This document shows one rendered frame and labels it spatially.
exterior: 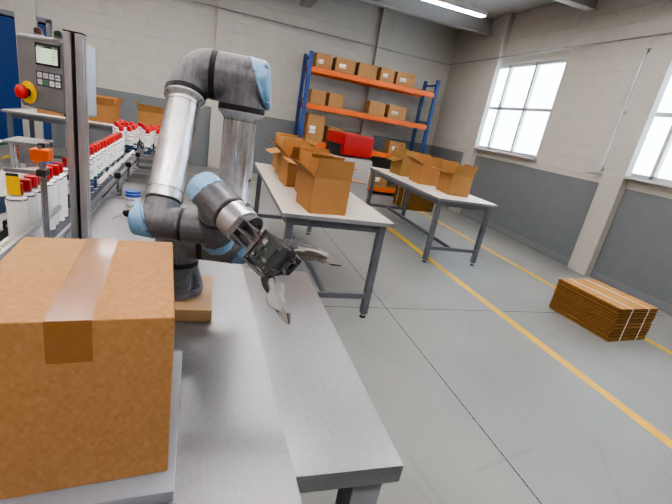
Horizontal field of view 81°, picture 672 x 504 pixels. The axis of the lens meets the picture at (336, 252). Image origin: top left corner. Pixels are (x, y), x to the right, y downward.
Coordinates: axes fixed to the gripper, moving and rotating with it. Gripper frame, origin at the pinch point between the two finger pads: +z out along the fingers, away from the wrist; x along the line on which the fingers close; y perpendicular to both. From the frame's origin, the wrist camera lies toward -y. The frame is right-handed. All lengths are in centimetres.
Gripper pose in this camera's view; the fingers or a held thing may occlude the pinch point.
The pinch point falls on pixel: (317, 295)
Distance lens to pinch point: 75.5
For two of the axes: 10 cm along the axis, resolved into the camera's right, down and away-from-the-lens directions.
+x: 6.6, -7.5, -0.6
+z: 7.0, 6.4, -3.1
